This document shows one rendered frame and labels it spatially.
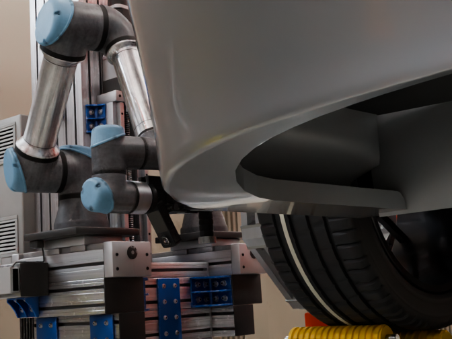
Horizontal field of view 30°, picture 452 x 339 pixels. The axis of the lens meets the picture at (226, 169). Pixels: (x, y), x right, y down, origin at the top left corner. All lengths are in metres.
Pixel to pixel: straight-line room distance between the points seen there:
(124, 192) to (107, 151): 0.10
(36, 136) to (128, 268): 0.41
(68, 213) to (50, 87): 0.35
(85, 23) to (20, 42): 3.73
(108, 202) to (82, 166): 0.48
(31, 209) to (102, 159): 0.89
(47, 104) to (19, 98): 3.52
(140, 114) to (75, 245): 0.46
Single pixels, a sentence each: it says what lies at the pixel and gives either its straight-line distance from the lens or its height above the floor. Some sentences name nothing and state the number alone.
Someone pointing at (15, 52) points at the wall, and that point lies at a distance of 5.76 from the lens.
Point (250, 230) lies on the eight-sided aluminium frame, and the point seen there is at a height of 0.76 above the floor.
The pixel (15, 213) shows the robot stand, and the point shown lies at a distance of 2.73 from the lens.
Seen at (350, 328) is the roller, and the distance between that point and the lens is 1.84.
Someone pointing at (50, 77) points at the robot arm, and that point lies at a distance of 2.14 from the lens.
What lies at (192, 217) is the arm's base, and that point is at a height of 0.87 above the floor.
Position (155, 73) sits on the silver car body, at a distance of 1.06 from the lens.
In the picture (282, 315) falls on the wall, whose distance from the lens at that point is 7.39.
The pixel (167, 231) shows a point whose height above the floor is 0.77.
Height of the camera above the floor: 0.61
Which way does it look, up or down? 9 degrees up
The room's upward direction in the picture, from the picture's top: 3 degrees counter-clockwise
